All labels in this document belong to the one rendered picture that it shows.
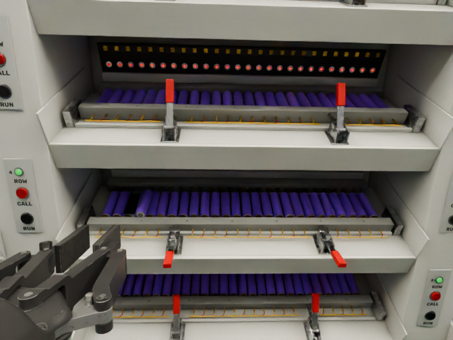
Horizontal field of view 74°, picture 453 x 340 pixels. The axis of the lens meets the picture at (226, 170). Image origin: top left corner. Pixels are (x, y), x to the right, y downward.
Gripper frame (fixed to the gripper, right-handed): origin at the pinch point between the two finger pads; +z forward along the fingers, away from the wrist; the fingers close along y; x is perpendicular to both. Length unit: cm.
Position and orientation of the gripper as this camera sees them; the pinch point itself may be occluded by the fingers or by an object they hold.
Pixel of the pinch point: (91, 245)
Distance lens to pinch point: 38.6
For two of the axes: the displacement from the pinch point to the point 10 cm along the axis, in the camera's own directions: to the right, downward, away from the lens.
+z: -0.5, -1.2, 9.9
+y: -10.0, 0.0, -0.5
